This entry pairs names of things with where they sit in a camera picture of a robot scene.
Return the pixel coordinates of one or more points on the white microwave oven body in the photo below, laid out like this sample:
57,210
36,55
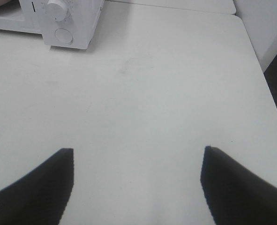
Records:
30,16

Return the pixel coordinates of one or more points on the lower white round knob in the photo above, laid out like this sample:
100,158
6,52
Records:
57,10

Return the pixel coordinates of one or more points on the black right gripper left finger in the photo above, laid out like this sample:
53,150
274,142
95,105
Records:
41,196

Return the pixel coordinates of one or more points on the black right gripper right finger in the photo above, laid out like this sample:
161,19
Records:
235,195

